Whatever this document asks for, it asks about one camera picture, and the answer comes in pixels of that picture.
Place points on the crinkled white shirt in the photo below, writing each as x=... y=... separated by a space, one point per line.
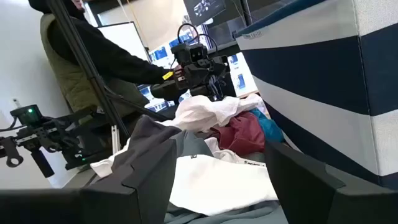
x=199 y=112

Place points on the person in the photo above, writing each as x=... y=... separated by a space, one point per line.
x=93 y=53

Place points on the bright blue garment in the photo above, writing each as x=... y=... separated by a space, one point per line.
x=269 y=127

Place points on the grey-green hoodie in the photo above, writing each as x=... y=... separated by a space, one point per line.
x=192 y=144

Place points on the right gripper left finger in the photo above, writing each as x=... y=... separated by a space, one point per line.
x=149 y=193

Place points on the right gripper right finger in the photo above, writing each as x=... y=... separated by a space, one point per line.
x=304 y=193

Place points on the white board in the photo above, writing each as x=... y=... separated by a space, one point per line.
x=124 y=40

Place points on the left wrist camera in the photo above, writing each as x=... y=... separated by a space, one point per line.
x=192 y=53

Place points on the maroon shirt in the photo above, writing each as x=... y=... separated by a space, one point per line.
x=239 y=133

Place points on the person's hand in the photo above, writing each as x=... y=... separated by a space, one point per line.
x=178 y=72

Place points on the yellow tape tag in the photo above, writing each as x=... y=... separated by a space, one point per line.
x=168 y=75

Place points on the navy white striped fabric basket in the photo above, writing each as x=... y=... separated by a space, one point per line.
x=311 y=77

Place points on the black monitor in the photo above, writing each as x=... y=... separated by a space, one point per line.
x=205 y=11

